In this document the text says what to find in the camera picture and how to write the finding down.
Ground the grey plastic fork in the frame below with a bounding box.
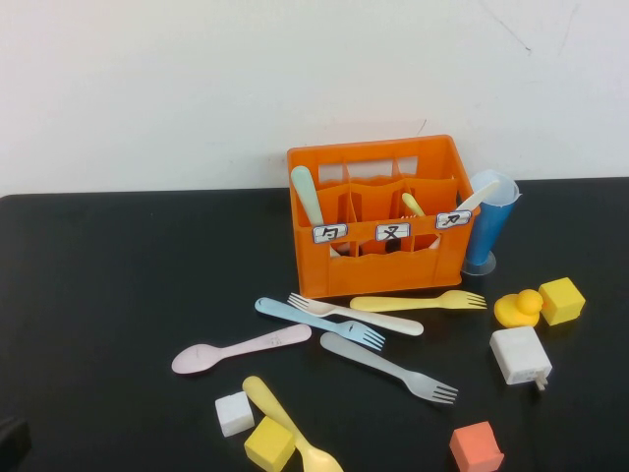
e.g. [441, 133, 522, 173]
[318, 331, 459, 406]

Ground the pink plastic spoon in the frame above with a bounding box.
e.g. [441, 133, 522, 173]
[170, 323, 313, 376]

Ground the orange plastic cutlery holder crate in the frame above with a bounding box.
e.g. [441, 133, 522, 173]
[286, 134, 482, 300]

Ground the paper label spoon character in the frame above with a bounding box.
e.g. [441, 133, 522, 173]
[312, 223, 349, 245]

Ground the mint green spoon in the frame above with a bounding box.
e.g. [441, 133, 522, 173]
[290, 165, 325, 228]

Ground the paper label fork character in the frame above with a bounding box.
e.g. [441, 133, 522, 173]
[374, 221, 411, 242]

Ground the light blue plastic fork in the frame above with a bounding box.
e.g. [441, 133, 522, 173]
[254, 296, 386, 352]

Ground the yellow plastic fork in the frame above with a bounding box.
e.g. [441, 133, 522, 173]
[348, 289, 487, 313]

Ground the small yellow utensil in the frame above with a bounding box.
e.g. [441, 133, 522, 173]
[400, 192, 427, 218]

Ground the cream white plastic fork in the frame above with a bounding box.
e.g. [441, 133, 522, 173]
[286, 292, 425, 337]

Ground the paper label knife character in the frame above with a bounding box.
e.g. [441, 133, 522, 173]
[434, 209, 473, 230]

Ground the white plastic knife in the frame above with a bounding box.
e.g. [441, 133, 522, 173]
[454, 178, 500, 213]

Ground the clear blue measuring cup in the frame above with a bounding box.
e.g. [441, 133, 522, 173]
[459, 169, 523, 275]

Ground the yellow plastic spoon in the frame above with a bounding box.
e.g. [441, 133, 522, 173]
[241, 375, 344, 472]

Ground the white foam cube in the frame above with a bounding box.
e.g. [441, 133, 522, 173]
[213, 390, 256, 439]

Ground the yellow foam cube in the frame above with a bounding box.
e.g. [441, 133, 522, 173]
[243, 415, 297, 472]
[538, 276, 587, 327]

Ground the yellow rubber duck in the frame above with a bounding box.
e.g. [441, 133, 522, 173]
[492, 288, 544, 328]

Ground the white charger plug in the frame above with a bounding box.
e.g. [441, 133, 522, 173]
[488, 324, 553, 392]

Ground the orange foam cube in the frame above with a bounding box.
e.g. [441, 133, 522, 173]
[448, 420, 505, 472]

